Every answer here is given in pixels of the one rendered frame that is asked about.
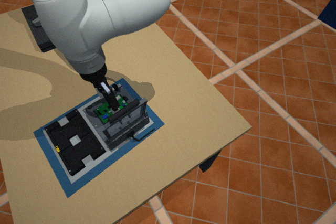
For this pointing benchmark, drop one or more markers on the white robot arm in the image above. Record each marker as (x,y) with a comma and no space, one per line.
(78,28)

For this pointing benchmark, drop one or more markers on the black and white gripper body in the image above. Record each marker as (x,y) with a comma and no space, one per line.
(97,76)

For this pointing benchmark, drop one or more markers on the green circuit board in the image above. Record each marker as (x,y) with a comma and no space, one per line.
(103,112)

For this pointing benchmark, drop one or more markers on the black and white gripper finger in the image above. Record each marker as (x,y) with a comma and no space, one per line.
(100,94)
(108,94)

